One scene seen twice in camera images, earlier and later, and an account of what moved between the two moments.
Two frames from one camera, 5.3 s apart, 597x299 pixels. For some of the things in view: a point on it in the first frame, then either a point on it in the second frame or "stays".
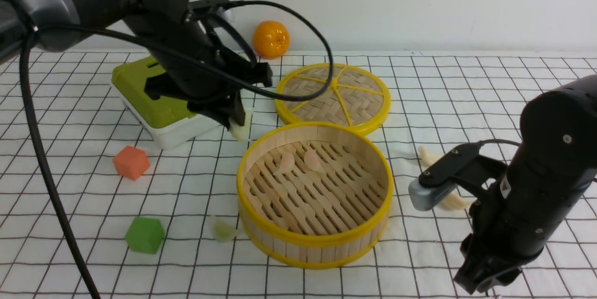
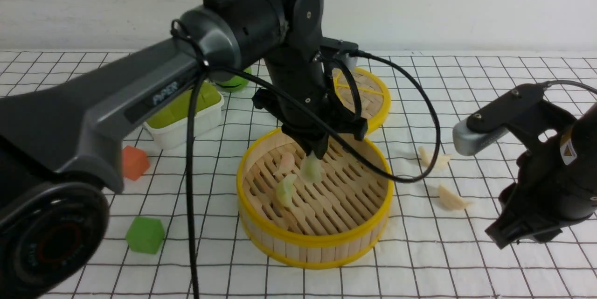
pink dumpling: [287, 163] stays
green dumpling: [239, 132] to [284, 190]
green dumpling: [224, 231] to [311, 169]
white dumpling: [427, 159] stays
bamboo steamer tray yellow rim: [315, 195] stays
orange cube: [131, 162] stays
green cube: [145, 235] stays
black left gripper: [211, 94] to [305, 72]
